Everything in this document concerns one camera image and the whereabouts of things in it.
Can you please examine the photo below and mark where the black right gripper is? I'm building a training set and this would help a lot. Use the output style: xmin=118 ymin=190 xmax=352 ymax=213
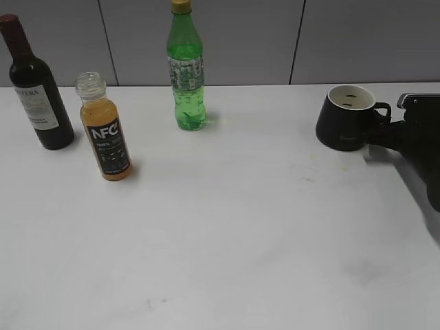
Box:
xmin=364 ymin=105 xmax=440 ymax=248

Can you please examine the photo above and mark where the black mug white interior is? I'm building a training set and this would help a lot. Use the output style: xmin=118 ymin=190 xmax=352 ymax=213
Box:
xmin=316 ymin=85 xmax=389 ymax=151

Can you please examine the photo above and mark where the NFC orange juice bottle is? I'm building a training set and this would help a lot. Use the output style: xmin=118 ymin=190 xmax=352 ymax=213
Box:
xmin=75 ymin=72 xmax=132 ymax=182

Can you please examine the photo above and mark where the green plastic soda bottle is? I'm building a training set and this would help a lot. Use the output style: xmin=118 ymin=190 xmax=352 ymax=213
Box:
xmin=166 ymin=1 xmax=206 ymax=131

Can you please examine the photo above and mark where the dark red wine bottle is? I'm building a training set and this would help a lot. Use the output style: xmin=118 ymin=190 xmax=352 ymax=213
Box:
xmin=1 ymin=14 xmax=74 ymax=150

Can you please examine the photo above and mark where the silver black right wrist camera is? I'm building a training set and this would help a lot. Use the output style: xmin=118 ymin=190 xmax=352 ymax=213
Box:
xmin=397 ymin=93 xmax=439 ymax=122

